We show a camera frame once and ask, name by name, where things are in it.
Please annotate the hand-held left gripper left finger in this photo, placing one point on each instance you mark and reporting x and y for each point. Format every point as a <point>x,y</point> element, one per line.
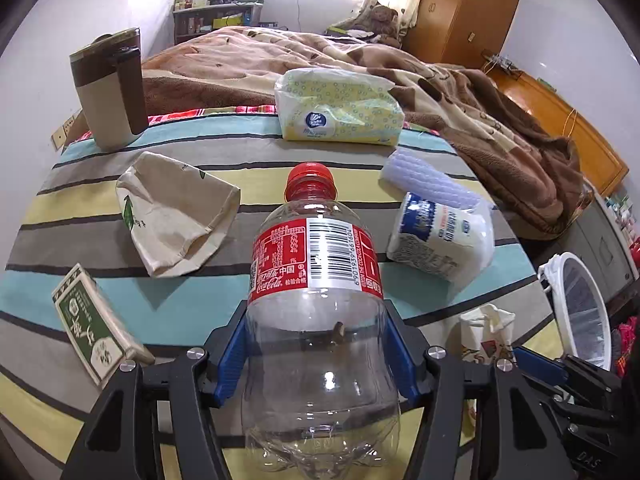
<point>231,360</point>

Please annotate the yellow-green tissue pack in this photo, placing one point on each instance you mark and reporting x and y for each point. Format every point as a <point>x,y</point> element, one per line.
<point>340,105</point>

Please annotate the green printed box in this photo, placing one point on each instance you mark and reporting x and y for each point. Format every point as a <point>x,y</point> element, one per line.
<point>92,320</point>

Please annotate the translucent ribbed plastic cup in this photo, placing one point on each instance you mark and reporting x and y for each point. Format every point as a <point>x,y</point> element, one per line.
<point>430,180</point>

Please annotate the headboard power strip shelf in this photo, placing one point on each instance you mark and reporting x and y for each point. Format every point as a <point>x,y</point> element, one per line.
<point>500,62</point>

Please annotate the clear plastic bin liner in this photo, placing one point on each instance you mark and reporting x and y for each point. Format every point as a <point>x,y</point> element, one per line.
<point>580,305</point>

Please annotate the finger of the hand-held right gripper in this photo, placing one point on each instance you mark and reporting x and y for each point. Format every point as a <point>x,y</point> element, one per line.
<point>537,365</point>
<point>592,375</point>

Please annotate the brown patterned blanket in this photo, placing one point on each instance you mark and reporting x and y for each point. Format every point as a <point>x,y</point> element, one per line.
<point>350,60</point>

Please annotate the clear red-label plastic bottle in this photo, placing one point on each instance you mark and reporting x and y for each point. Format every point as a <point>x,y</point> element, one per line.
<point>315,310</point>

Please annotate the grey drawer nightstand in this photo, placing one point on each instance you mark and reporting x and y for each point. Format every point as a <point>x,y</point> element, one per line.
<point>600,245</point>

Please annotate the beige wall socket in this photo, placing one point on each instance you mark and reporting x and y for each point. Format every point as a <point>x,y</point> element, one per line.
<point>65,130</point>

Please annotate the pink patterned clothing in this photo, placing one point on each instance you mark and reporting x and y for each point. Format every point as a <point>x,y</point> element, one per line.
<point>627,340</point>

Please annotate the brown and beige thermos mug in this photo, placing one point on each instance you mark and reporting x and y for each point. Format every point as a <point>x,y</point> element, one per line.
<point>112,90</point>

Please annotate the white blue-print yogurt cup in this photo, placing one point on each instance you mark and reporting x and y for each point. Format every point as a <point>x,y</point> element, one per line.
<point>440,237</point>

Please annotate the wooden wardrobe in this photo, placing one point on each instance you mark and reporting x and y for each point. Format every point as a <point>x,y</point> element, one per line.
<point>470,10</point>

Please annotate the beige paper bag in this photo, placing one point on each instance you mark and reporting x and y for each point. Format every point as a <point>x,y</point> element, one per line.
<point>175,220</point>

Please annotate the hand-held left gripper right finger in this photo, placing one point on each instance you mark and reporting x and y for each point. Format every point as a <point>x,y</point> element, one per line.
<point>406,360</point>

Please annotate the striped tablecloth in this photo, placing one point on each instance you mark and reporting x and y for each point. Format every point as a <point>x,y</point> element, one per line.
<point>200,285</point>

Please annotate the white bag with red print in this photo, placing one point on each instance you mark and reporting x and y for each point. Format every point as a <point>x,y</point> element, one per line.
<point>487,332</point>

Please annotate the assorted medicine boxes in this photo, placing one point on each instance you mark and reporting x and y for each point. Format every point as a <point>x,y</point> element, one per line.
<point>625,215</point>

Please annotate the brown teddy bear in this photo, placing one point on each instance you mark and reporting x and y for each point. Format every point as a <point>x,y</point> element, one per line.
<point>382,22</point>

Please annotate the white round trash bin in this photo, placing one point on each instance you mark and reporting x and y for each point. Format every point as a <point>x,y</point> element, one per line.
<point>602,305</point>

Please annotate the cluttered storage shelf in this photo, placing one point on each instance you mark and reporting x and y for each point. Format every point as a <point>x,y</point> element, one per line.
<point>215,15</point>

